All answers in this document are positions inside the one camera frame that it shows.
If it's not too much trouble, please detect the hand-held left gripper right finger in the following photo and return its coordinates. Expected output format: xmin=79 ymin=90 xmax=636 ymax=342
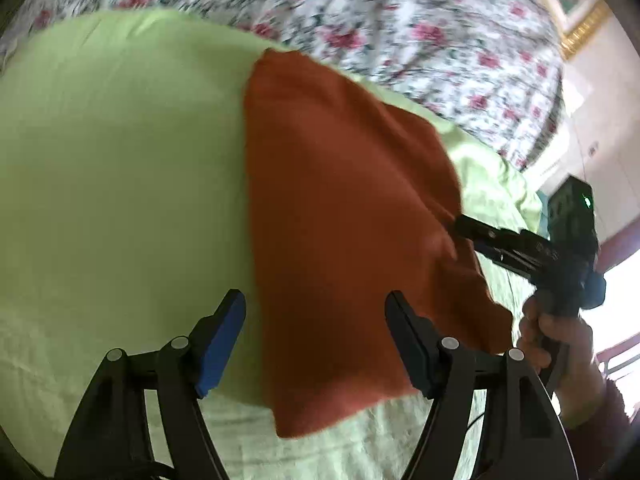
xmin=385 ymin=290 xmax=583 ymax=480

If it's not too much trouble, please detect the gold framed painting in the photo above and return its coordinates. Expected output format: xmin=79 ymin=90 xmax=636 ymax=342
xmin=510 ymin=0 xmax=613 ymax=61

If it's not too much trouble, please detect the light green bed sheet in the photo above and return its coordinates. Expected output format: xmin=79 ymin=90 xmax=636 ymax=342
xmin=0 ymin=7 xmax=546 ymax=480

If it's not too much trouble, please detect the pink floral white quilt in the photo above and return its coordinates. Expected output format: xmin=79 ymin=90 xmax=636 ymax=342
xmin=0 ymin=0 xmax=568 ymax=171

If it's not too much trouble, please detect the person's right forearm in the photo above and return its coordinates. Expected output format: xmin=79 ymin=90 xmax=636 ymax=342
xmin=560 ymin=375 xmax=633 ymax=480

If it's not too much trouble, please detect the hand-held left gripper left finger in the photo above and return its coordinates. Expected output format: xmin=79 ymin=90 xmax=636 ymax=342
xmin=52 ymin=288 xmax=247 ymax=480

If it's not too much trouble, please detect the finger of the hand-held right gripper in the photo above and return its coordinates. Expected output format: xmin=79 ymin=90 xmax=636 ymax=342
xmin=454 ymin=214 xmax=526 ymax=246
xmin=472 ymin=240 xmax=538 ymax=278

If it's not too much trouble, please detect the orange knit sweater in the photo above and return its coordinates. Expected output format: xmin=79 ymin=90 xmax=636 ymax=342
xmin=241 ymin=49 xmax=516 ymax=440

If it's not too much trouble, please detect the person's right hand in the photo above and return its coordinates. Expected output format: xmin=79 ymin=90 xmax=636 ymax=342
xmin=515 ymin=295 xmax=608 ymax=428

